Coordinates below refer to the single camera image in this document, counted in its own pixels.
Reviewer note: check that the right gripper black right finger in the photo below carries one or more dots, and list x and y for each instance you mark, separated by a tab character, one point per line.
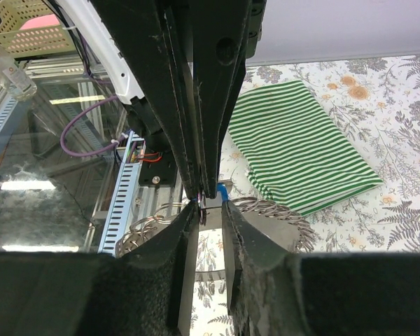
271	291

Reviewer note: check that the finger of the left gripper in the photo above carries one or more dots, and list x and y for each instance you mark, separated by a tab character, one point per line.
218	32
145	33

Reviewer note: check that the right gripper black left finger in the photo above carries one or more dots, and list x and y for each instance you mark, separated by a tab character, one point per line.
148	291

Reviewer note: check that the metal ring disc with keyrings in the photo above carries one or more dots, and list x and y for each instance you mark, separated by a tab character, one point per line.
283	226

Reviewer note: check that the blue key tag single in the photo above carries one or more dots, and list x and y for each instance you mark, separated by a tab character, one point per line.
222	190

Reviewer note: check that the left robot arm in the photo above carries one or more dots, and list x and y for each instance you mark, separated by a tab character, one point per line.
185	58

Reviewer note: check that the beige perforated plastic basket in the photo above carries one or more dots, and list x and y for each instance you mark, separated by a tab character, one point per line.
31	29

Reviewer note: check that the green striped cloth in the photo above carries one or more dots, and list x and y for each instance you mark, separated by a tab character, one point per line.
297	157

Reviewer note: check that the clear plastic bottle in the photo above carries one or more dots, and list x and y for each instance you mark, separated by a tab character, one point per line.
13	79

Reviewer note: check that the floral table mat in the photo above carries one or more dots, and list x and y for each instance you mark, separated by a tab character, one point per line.
375	103

